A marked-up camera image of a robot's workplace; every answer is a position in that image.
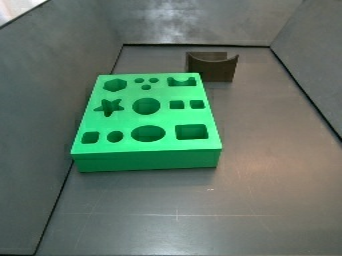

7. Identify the black curved holder bracket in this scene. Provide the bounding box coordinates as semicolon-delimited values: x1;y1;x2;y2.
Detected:
186;52;240;82

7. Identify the green foam shape board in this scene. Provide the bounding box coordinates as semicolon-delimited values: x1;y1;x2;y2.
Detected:
71;73;222;172

